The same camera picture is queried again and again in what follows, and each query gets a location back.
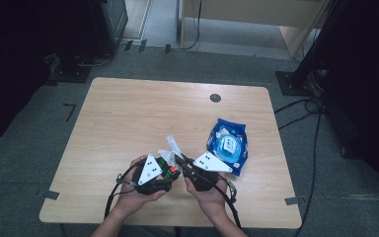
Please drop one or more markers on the black angled floor tape mark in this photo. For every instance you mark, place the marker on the black angled floor tape mark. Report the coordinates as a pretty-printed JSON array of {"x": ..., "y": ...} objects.
[{"x": 70, "y": 110}]

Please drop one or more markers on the blue wet wipes pack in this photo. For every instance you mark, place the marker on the blue wet wipes pack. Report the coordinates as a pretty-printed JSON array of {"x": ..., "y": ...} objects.
[{"x": 227, "y": 146}]

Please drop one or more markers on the grey tape piece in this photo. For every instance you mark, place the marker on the grey tape piece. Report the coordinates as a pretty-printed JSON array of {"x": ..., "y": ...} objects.
[
  {"x": 292, "y": 200},
  {"x": 51, "y": 195}
]

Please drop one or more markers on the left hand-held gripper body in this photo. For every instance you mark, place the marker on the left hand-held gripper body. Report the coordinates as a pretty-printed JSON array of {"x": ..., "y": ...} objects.
[{"x": 151, "y": 187}]

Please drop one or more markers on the black cabinet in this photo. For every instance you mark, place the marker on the black cabinet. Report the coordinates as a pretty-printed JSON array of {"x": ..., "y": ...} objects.
[{"x": 107, "y": 26}]

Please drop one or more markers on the black floor tape strip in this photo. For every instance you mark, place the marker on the black floor tape strip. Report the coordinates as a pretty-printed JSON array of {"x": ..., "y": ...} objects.
[
  {"x": 128, "y": 45},
  {"x": 142, "y": 45},
  {"x": 167, "y": 48}
]

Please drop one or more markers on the dark round table grommet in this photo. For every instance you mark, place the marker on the dark round table grommet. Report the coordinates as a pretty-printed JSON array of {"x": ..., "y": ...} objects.
[{"x": 215, "y": 98}]

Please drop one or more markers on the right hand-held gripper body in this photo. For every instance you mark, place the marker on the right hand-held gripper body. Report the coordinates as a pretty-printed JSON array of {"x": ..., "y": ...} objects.
[{"x": 204, "y": 179}]

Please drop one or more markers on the dark curtain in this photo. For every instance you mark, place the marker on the dark curtain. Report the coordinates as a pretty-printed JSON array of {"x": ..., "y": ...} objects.
[
  {"x": 13, "y": 65},
  {"x": 368, "y": 82}
]

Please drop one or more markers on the black stand pole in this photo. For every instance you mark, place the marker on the black stand pole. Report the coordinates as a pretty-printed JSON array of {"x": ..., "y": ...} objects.
[{"x": 316, "y": 42}]

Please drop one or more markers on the light wooden cabinet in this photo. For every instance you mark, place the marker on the light wooden cabinet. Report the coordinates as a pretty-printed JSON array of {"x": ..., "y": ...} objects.
[{"x": 243, "y": 13}]

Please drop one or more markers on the person's left hand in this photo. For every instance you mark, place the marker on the person's left hand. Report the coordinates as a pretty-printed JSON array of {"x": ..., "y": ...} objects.
[{"x": 135, "y": 199}]

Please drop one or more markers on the black floor plate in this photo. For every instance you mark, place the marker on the black floor plate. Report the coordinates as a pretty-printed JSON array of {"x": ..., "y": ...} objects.
[{"x": 69, "y": 74}]

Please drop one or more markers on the multicoloured puzzle cube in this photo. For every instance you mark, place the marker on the multicoloured puzzle cube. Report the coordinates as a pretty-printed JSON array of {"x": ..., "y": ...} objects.
[{"x": 167, "y": 168}]

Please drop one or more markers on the white wet wipe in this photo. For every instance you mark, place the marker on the white wet wipe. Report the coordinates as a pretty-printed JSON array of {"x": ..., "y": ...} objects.
[{"x": 172, "y": 148}]

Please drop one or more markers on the person's right hand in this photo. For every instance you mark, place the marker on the person's right hand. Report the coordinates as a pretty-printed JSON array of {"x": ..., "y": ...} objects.
[{"x": 212, "y": 200}]

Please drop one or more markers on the black stand base plate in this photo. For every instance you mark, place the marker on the black stand base plate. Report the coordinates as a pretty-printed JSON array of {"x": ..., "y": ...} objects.
[{"x": 288, "y": 84}]

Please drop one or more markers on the person's legs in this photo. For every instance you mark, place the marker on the person's legs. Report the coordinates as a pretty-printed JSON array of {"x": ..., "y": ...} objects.
[{"x": 151, "y": 232}]

